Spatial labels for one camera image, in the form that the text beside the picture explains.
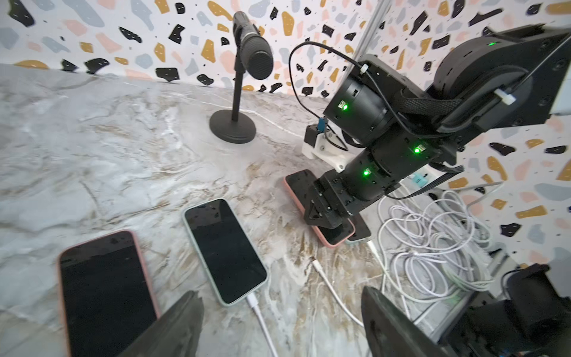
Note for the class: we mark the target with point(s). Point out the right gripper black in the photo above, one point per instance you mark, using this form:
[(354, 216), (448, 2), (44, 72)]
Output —
[(344, 195)]

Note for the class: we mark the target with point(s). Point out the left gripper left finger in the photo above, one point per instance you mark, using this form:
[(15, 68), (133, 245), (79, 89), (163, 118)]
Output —
[(176, 333)]

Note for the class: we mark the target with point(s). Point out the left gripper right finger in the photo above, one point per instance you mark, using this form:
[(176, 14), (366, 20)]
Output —
[(389, 332)]

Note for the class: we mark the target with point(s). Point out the pink-cased phone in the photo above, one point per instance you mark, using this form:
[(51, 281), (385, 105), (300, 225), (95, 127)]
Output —
[(298, 185), (106, 295)]

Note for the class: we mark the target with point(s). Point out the mint-cased phone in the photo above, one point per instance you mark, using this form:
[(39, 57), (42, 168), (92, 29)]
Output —
[(233, 265), (362, 232)]

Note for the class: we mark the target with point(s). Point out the white charging cable phone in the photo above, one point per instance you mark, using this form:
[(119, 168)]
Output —
[(320, 270), (433, 253), (254, 304)]

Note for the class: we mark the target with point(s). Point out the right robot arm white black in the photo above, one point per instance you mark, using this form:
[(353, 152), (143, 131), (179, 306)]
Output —
[(513, 78)]

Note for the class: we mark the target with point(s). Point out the white power strip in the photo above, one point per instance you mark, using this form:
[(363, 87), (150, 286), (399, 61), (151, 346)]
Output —
[(422, 178)]

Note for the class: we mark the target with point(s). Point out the black desktop microphone on stand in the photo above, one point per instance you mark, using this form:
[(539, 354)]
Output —
[(253, 56)]

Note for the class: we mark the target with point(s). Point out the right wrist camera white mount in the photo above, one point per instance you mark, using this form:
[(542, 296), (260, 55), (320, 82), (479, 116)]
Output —
[(320, 142)]

